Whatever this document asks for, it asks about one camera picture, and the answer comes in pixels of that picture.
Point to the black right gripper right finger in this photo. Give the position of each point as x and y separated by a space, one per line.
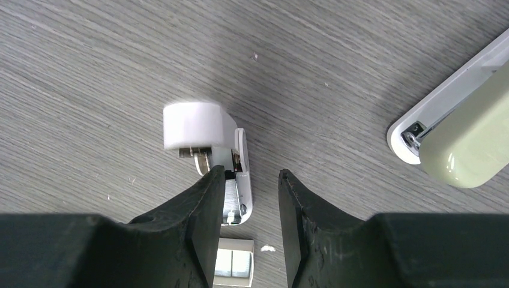
327 247

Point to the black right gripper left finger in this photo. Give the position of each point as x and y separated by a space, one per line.
172 245

